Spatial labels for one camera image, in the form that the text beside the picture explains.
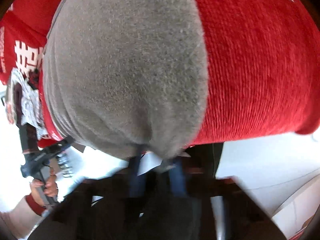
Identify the grey small garment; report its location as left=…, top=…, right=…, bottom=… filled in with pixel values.
left=43, top=0, right=208, bottom=159

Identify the left forearm with red cuff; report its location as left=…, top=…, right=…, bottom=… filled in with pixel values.
left=1, top=194, right=47, bottom=239

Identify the person's left hand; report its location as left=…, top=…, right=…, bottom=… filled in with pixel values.
left=30, top=166, right=58, bottom=208

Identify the red blanket with white characters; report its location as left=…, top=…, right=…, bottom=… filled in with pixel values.
left=1, top=0, right=319, bottom=146

